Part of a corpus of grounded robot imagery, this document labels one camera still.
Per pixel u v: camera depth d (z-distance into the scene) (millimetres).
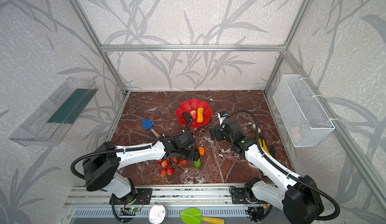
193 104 1087
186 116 1001
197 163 819
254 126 963
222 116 715
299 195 390
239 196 733
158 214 652
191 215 681
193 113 1019
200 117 1012
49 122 641
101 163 463
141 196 723
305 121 608
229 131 624
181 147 657
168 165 793
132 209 706
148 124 1025
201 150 858
